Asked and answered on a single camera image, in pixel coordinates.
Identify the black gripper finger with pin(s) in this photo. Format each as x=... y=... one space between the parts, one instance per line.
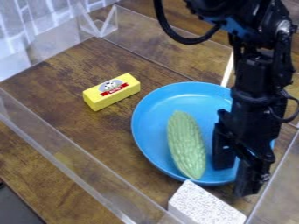
x=253 y=175
x=223 y=152

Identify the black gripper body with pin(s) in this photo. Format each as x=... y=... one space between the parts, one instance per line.
x=253 y=133

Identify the green bumpy gourd toy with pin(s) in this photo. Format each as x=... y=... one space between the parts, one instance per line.
x=186 y=144

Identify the blue round tray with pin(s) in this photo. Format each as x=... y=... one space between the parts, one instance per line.
x=200 y=99

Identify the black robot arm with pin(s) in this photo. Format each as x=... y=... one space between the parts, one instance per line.
x=261 y=31

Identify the white speckled foam block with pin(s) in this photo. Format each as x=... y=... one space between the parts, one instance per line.
x=195 y=206

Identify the yellow butter box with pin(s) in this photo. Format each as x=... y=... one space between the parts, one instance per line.
x=111 y=91

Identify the clear acrylic enclosure wall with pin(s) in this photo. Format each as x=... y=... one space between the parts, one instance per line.
x=70 y=158

